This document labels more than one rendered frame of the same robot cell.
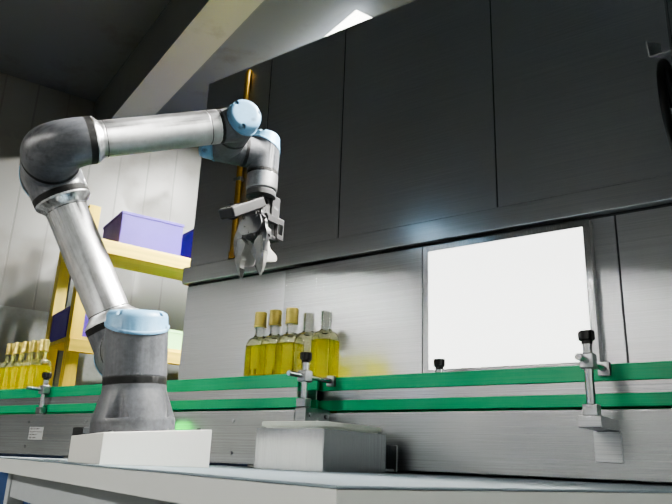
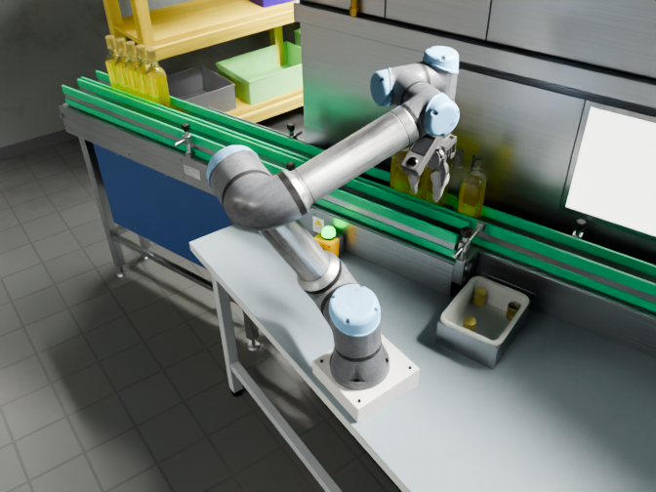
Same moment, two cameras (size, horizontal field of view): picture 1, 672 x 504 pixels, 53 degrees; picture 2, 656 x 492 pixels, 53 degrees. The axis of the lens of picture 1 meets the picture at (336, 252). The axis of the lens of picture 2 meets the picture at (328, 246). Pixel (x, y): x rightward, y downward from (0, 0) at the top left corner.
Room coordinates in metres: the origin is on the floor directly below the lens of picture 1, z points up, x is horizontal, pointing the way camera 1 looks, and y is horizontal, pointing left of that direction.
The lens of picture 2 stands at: (0.17, 0.43, 2.07)
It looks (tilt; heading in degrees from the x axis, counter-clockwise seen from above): 38 degrees down; 0
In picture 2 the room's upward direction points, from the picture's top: 1 degrees counter-clockwise
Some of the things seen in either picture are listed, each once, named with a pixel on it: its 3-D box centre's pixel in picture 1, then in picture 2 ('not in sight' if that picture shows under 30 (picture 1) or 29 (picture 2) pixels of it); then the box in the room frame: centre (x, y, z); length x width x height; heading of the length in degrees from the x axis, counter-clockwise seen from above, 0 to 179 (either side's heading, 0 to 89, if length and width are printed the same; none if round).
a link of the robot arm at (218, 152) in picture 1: (225, 143); (402, 88); (1.45, 0.27, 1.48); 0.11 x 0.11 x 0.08; 24
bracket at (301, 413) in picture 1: (313, 424); (466, 266); (1.61, 0.04, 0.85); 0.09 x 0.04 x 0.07; 144
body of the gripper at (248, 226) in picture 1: (261, 217); (434, 139); (1.51, 0.18, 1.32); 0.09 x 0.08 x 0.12; 144
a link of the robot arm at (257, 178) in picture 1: (260, 185); not in sight; (1.51, 0.19, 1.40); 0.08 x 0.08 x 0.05
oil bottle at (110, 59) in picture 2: (5, 380); (117, 71); (2.63, 1.25, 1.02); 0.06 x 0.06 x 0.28; 54
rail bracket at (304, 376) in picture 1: (311, 380); (468, 242); (1.59, 0.05, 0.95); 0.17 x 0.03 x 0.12; 144
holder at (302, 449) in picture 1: (329, 451); (487, 315); (1.47, 0.00, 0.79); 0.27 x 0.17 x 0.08; 144
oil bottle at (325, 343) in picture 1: (324, 371); (471, 203); (1.73, 0.02, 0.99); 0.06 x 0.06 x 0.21; 53
